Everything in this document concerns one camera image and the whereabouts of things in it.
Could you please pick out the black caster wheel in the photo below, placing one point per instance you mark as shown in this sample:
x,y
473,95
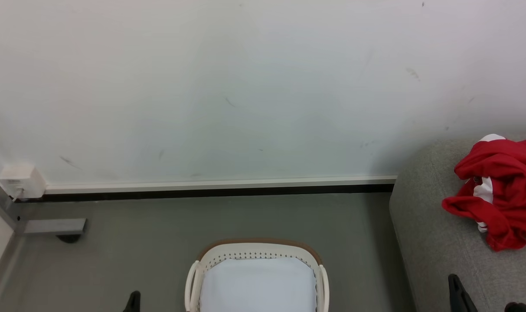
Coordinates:
x,y
69,238

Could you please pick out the grey metal frame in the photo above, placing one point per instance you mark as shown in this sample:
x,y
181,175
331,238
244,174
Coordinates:
x,y
54,226

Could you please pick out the grey fabric sofa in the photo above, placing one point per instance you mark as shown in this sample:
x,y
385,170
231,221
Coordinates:
x,y
436,251

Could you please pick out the white and black baseboard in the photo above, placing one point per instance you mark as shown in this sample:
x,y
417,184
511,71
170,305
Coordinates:
x,y
219,187

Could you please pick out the white plastic laundry basket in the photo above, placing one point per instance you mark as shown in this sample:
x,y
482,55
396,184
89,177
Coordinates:
x,y
258,281

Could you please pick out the white wall power box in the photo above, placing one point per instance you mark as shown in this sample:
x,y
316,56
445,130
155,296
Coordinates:
x,y
22,180

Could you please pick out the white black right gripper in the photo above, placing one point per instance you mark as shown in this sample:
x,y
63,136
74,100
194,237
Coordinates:
x,y
523,307

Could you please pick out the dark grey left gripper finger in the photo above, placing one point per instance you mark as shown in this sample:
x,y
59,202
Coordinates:
x,y
134,302

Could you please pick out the red and white garment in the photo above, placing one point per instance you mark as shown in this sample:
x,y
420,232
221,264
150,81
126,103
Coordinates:
x,y
505,190

